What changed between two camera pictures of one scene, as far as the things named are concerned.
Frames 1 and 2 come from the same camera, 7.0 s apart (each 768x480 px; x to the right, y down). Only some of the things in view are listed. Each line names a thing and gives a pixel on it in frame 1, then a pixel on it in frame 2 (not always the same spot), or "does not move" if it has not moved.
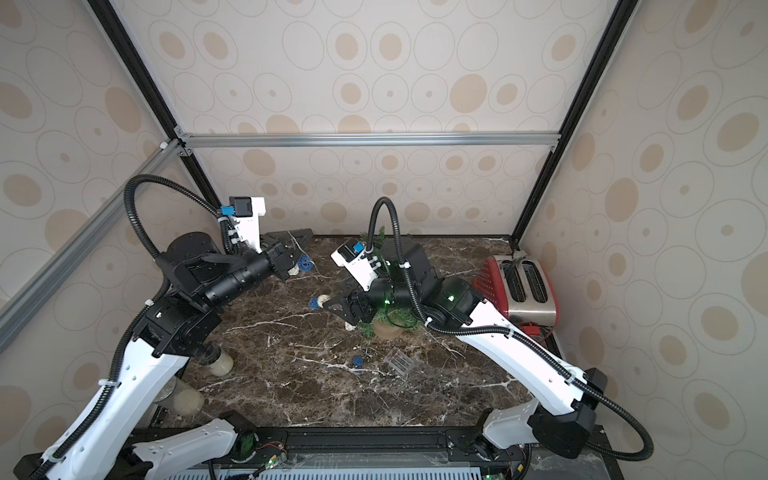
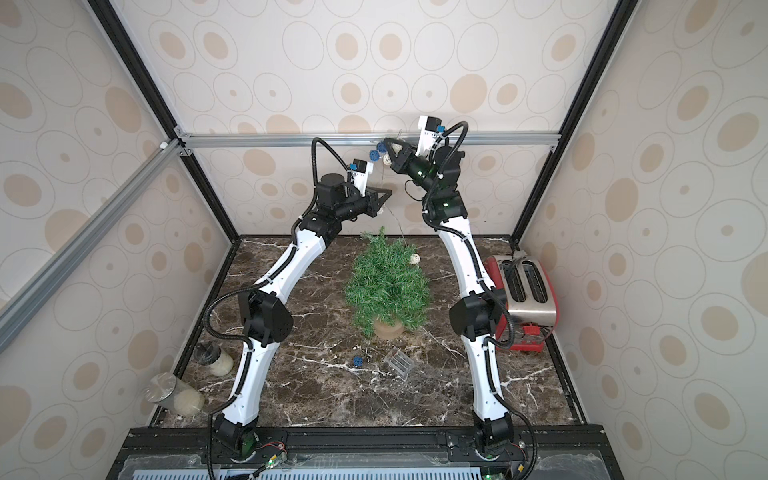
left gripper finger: (291, 239) → (387, 193)
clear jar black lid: (216, 360) does not move
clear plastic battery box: (399, 362) does not move
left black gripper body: (279, 259) → (364, 204)
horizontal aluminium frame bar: (366, 140) does not move
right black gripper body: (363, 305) → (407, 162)
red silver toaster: (522, 290) does not move
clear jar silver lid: (179, 397) does not move
